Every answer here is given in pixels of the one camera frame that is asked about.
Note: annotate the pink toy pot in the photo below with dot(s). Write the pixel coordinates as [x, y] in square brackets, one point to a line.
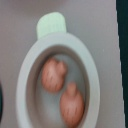
[35, 106]

